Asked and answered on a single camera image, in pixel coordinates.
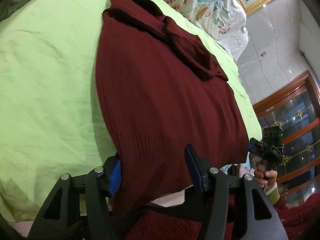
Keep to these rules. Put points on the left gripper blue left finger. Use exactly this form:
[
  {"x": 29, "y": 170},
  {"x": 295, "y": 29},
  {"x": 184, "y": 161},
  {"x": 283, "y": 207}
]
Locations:
[{"x": 76, "y": 207}]

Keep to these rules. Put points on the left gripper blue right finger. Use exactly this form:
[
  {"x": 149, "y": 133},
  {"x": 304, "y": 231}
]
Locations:
[{"x": 255, "y": 216}]

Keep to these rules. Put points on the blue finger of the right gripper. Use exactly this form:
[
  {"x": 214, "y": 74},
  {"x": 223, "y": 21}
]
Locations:
[
  {"x": 253, "y": 150},
  {"x": 255, "y": 143}
]

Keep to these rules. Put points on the dark red knit hooded sweater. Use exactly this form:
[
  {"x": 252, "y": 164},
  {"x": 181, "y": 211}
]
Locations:
[{"x": 160, "y": 90}]

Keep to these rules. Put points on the person's right hand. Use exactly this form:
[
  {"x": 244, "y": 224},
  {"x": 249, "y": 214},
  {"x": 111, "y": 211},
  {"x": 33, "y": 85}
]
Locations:
[{"x": 265, "y": 179}]

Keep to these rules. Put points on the yellow-green knit sleeve cuff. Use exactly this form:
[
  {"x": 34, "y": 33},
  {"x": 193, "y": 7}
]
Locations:
[{"x": 272, "y": 193}]

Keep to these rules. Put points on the wooden glass door cabinet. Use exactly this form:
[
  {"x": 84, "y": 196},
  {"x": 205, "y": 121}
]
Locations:
[{"x": 295, "y": 108}]

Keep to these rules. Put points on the light green bed sheet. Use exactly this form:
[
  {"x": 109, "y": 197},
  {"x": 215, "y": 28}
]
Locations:
[{"x": 50, "y": 119}]

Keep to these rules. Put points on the white floral quilt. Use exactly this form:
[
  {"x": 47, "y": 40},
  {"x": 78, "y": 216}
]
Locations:
[{"x": 223, "y": 20}]

